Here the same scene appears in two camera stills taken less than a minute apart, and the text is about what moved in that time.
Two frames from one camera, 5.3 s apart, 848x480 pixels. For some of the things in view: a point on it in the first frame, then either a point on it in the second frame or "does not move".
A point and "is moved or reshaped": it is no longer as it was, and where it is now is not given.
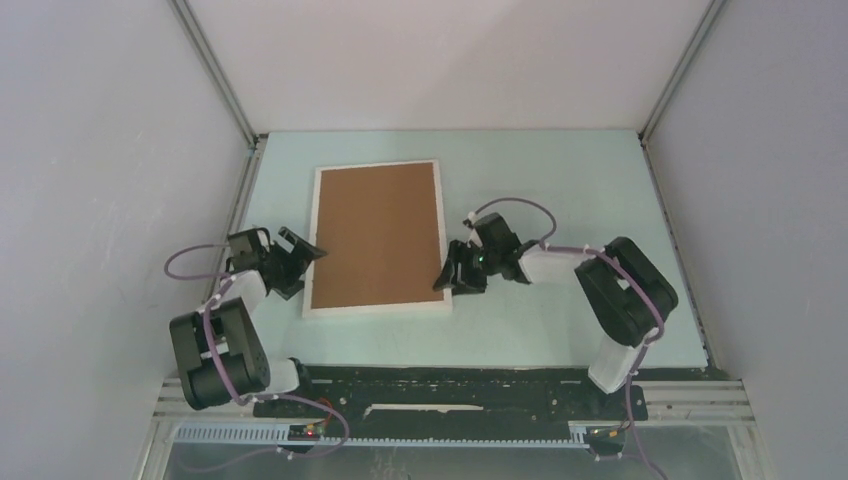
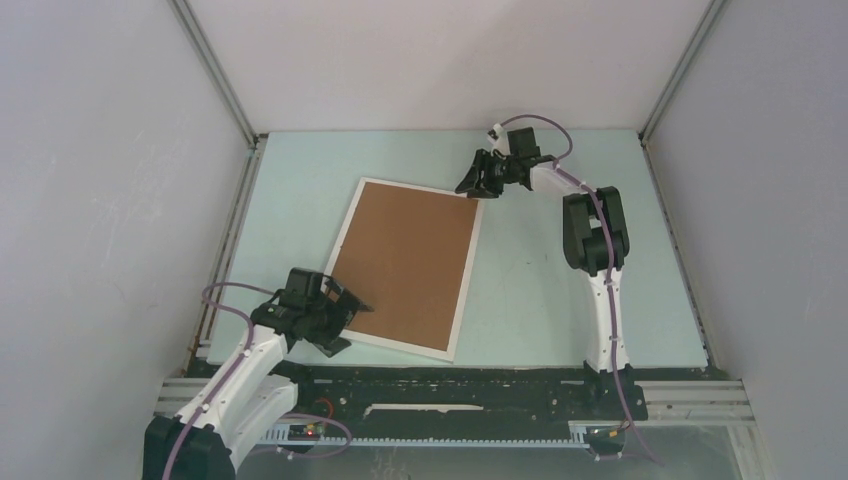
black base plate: (455, 392) does not move
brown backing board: (378, 228) is moved or reshaped
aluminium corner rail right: (711, 13) does not move
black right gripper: (448, 275) → (480, 189)
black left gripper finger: (303, 250) → (350, 302)
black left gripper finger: (286, 282) → (334, 347)
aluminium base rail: (722, 407) does not move
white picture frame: (426, 307) → (407, 252)
